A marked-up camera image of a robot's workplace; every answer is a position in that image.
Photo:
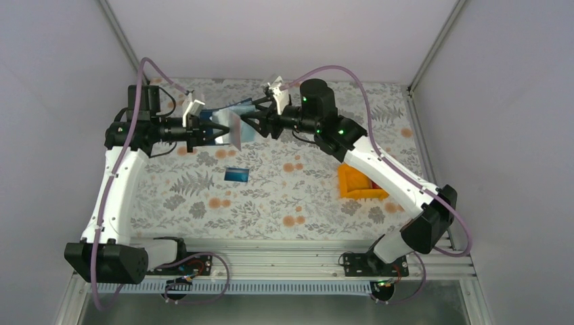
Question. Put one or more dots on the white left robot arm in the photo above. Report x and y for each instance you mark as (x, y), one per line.
(106, 251)

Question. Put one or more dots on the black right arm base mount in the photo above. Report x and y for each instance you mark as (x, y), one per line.
(368, 265)

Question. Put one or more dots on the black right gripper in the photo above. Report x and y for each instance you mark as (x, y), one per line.
(269, 118)

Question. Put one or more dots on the blue leather card holder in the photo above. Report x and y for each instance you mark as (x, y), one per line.
(239, 132)

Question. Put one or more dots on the aluminium rail base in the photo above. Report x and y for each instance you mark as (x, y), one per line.
(295, 267)

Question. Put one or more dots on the blue credit card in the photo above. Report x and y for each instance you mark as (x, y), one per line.
(236, 174)

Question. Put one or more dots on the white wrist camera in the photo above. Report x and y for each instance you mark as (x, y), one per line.
(276, 89)
(192, 105)

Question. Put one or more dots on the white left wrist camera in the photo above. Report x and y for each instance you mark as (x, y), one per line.
(192, 105)

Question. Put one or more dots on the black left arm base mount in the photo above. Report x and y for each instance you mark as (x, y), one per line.
(179, 261)

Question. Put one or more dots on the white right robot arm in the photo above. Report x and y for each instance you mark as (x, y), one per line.
(429, 207)

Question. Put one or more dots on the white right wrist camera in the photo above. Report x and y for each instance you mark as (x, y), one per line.
(276, 89)

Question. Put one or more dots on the yellow plastic bin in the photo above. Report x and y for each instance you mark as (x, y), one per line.
(355, 185)

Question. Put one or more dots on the floral table cloth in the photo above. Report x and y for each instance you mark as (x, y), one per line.
(293, 189)

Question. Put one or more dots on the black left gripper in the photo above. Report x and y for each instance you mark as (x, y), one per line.
(195, 131)

